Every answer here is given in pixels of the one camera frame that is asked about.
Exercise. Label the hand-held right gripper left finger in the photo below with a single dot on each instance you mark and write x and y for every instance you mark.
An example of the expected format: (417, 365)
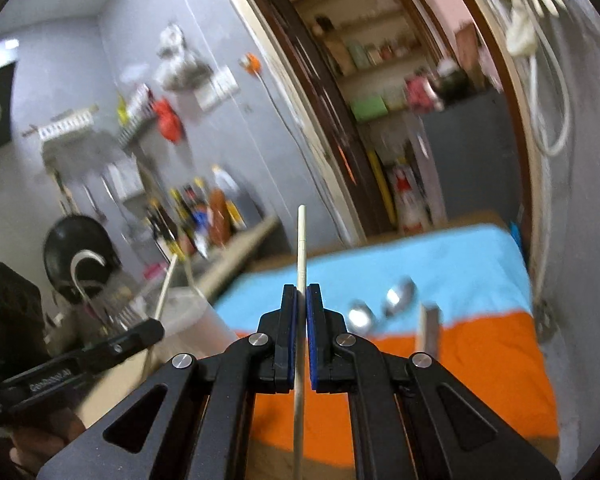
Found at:
(293, 330)

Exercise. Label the red and white bag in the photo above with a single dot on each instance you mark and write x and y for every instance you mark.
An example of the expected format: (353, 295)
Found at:
(409, 200)

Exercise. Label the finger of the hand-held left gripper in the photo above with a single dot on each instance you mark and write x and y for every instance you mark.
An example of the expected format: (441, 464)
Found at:
(125, 340)

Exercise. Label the orange plug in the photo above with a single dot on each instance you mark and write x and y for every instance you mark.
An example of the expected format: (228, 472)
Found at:
(250, 63)

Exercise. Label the striped blanket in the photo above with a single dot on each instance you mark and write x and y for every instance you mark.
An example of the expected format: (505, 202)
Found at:
(455, 270)

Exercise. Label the clear plastic bag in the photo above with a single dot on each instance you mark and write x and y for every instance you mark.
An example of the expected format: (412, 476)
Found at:
(182, 62)

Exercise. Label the person's left hand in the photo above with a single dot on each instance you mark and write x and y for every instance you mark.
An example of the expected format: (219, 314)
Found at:
(45, 440)

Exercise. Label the grey wall shelf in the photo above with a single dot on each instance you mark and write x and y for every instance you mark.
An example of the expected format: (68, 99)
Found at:
(137, 130)

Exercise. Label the metal bowl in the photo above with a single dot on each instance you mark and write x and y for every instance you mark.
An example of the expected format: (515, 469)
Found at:
(452, 80)

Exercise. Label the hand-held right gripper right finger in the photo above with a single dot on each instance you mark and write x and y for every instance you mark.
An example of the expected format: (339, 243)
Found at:
(313, 330)

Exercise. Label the white wall holder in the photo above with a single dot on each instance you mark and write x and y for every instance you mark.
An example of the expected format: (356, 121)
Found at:
(125, 180)

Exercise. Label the green jar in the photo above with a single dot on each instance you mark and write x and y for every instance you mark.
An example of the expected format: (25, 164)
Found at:
(358, 54)

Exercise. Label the white wall socket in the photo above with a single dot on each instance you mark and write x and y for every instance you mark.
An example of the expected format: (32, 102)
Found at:
(227, 82)

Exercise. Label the silver fork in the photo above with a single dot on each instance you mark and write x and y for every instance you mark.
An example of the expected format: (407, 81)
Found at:
(125, 317)

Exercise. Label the brown wooden door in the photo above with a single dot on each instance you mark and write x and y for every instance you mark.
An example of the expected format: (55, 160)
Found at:
(325, 110)

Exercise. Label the cream door frame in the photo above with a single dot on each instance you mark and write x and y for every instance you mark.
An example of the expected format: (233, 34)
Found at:
(330, 180)

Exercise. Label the beige kitchen counter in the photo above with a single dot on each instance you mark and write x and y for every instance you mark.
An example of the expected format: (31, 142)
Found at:
(240, 255)

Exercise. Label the red cloth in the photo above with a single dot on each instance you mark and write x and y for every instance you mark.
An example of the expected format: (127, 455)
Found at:
(420, 92)

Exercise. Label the white wall basket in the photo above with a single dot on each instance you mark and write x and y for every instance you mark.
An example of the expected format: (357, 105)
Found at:
(67, 122)

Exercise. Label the brown spice bag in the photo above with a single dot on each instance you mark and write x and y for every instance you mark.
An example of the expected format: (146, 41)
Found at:
(219, 220)

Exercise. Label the black wok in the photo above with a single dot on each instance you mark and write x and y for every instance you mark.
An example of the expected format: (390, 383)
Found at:
(80, 240)

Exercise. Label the silver spoon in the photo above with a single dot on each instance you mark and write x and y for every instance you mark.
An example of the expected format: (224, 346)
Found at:
(362, 316)
(400, 297)

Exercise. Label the brown paper bag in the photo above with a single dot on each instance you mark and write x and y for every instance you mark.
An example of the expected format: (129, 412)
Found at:
(337, 52)

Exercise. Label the red plastic bag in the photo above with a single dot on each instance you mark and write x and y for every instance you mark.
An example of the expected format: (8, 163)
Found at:
(169, 120)

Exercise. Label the white plastic utensil basket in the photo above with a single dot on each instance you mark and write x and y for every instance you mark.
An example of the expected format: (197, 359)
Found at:
(200, 320)

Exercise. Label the green box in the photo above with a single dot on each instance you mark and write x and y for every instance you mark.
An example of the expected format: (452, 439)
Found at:
(370, 108)

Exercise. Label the wooden shelf unit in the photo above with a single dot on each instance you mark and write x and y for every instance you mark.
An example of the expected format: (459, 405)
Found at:
(380, 35)

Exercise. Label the white light switch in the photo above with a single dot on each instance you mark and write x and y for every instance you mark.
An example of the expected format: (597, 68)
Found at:
(209, 96)

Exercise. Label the steel faucet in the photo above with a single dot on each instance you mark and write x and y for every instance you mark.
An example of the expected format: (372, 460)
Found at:
(87, 257)

